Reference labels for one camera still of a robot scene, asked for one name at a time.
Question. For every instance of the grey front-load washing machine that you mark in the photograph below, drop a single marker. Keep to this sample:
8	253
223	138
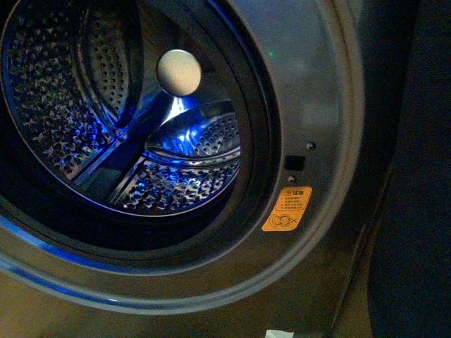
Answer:
335	71

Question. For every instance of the black rubber door gasket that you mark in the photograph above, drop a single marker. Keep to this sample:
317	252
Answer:
30	198

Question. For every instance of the orange warning sticker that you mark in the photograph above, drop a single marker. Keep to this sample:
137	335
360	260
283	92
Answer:
289	209

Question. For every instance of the steel perforated washer drum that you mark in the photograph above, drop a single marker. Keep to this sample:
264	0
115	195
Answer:
118	105

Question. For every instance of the white tape piece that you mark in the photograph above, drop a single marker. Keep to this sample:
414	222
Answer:
278	334

